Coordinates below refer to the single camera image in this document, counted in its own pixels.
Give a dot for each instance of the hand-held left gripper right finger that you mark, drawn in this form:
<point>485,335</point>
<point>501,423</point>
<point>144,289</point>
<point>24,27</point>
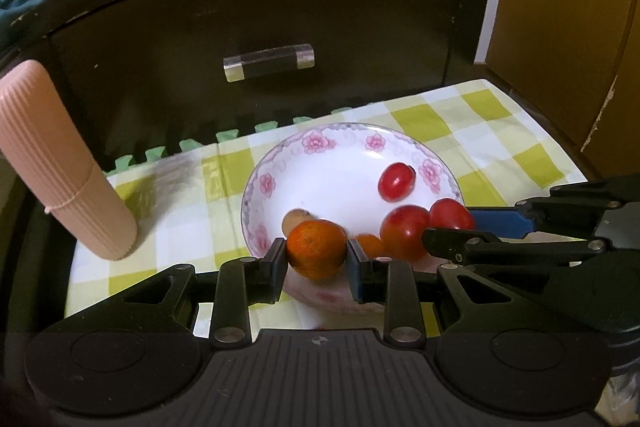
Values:
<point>354,273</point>

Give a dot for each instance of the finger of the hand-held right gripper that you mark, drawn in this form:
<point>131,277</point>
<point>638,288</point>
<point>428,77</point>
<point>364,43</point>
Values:
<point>500,222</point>
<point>480,247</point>

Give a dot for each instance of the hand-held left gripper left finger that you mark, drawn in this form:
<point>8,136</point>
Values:
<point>275,263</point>

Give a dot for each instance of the orange mandarin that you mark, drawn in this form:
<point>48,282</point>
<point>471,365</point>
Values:
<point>371,247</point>
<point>316,249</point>

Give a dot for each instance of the red cherry tomato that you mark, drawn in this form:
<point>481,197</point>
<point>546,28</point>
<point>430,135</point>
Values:
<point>404,232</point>
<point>396,181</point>
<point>452,213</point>

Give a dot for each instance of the white floral bowl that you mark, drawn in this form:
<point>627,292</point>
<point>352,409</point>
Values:
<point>330,167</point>

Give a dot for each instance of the brown longan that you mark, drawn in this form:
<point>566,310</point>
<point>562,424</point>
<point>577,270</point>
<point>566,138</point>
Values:
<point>294,221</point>

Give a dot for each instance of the yellow wooden door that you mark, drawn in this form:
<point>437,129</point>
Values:
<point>560,17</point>

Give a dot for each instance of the pink ribbed rolled mat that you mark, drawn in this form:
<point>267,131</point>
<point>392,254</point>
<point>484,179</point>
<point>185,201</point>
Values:
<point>65,172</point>

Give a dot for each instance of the blue cloth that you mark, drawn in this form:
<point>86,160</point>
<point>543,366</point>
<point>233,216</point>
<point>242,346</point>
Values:
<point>25,7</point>

